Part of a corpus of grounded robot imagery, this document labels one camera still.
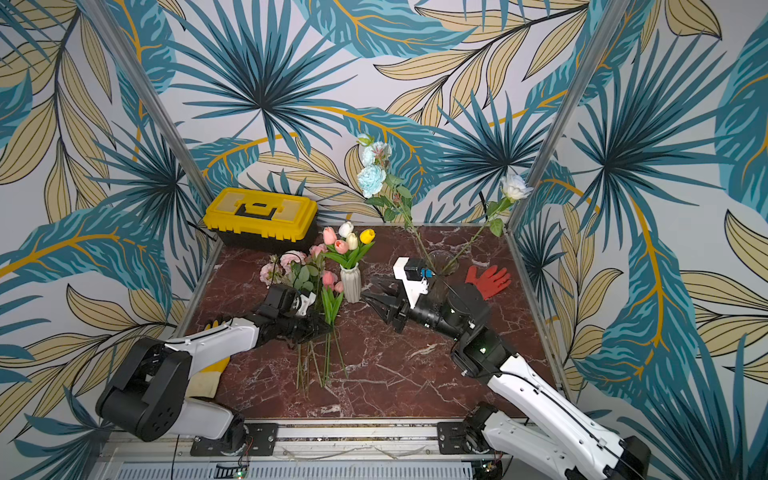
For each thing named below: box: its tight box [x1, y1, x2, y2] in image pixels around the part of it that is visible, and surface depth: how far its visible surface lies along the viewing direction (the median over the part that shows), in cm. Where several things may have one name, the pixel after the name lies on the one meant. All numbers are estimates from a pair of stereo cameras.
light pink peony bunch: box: [259, 261, 283, 289], surface depth 102 cm
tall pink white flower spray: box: [356, 133, 438, 274], surface depth 69 cm
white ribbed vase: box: [339, 263, 362, 303], surface depth 90 cm
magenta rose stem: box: [309, 243, 328, 258], surface depth 102 cm
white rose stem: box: [442, 174, 533, 274], surface depth 71 cm
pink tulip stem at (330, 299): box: [321, 270, 339, 325], surface depth 93 cm
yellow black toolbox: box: [203, 187, 319, 253], surface depth 102 cm
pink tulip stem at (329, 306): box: [322, 287, 337, 387], surface depth 90 cm
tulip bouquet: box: [321, 221, 376, 269], surface depth 79 cm
